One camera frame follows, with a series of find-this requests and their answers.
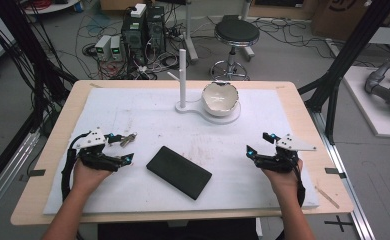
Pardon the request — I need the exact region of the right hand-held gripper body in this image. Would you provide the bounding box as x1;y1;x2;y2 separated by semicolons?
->
253;133;318;174

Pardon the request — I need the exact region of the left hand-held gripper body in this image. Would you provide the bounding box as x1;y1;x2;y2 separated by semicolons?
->
71;128;127;173

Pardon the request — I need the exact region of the bunch of metal keys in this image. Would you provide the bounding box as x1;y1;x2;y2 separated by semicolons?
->
119;132;138;149

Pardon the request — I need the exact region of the person's left hand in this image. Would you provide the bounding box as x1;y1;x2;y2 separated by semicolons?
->
71;159;114;198

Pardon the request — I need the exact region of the person's right hand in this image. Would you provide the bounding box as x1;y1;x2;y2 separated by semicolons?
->
261;159;305;198

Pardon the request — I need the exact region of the wooden table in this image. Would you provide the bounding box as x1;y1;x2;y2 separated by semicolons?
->
10;79;355;227

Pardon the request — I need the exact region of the black tape strip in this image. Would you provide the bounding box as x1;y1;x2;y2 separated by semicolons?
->
324;167;348;180
27;168;47;178

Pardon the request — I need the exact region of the black flat rectangular case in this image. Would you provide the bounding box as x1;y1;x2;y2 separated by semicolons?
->
145;145;213;201

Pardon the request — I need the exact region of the white ceramic bowl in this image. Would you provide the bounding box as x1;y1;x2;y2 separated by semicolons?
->
201;81;240;118

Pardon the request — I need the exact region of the white table mat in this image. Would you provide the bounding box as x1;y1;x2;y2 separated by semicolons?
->
42;87;320;216

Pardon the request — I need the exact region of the thin wooden stick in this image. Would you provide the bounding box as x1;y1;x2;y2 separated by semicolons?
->
314;185;341;210

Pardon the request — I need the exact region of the white platform board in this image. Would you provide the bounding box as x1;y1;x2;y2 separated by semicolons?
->
342;65;390;140

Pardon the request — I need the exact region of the person's dark clothing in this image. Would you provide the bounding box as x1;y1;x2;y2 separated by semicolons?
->
97;217;260;240

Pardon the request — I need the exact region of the grey power supply unit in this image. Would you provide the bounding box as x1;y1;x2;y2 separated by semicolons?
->
109;35;124;62
94;34;113;63

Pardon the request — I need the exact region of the black tape cross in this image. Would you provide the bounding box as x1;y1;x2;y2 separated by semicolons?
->
323;214;354;234

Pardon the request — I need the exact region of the black computer tower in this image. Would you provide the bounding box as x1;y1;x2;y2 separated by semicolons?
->
145;4;167;54
120;4;148;67

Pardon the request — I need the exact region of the black round stool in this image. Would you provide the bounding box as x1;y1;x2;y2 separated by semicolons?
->
210;19;261;81

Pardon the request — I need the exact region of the cardboard box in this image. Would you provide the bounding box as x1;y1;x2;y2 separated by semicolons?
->
310;0;390;42

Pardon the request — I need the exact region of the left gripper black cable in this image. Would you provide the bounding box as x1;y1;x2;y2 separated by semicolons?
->
60;131;91;203

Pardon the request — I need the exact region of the white stand with post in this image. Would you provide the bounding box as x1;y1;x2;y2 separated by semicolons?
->
166;48;242;125

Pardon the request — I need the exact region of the tangle of floor cables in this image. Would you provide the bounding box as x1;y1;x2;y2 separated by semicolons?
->
75;13;191;81

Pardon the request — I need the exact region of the black cable bundle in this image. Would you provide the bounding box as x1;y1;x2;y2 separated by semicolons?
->
0;0;79;134

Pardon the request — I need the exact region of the black metal frame post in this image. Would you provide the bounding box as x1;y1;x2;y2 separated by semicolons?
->
297;0;390;145

